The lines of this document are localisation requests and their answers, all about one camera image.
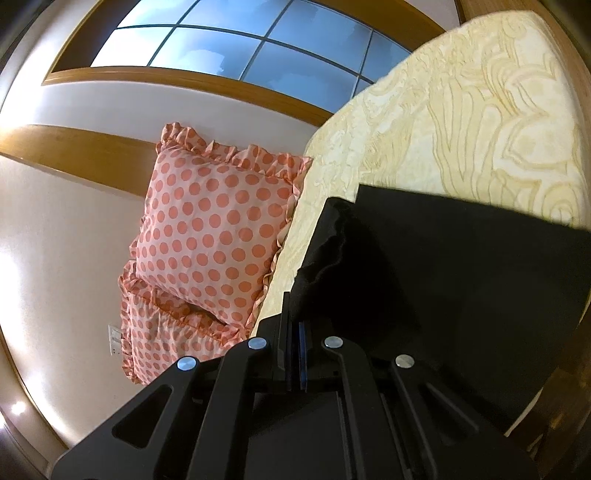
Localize left pink polka dot pillow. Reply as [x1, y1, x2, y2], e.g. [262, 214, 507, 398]
[118, 260, 250, 385]

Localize right pink polka dot pillow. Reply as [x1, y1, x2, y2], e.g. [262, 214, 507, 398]
[132, 123, 312, 330]

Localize black pants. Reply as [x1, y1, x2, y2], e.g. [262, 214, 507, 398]
[284, 185, 590, 435]

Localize pink polka dot pillow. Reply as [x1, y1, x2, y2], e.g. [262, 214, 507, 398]
[132, 123, 312, 330]
[118, 260, 250, 385]

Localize white wall outlet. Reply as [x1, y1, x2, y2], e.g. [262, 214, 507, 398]
[108, 325, 122, 356]

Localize wooden framed window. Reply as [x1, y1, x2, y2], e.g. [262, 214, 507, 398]
[45, 1, 443, 126]

